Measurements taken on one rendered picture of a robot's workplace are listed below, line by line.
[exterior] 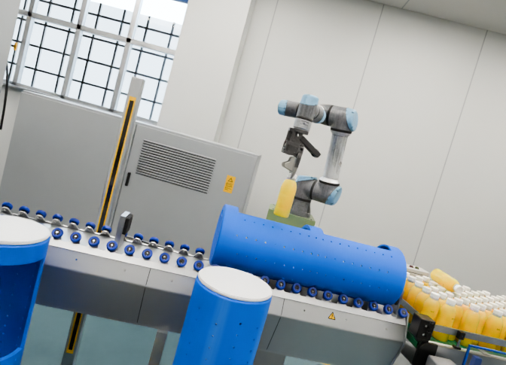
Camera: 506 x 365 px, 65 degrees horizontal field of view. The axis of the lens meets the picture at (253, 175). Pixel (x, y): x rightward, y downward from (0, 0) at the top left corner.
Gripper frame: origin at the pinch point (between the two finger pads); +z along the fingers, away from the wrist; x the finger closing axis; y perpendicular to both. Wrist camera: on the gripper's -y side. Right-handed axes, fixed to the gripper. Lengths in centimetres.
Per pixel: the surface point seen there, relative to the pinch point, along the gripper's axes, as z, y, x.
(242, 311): 47, 12, 43
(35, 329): 145, 114, -90
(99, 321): 143, 81, -115
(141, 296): 67, 48, 2
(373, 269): 30, -47, 3
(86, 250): 54, 75, 2
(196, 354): 66, 22, 41
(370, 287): 39, -48, 3
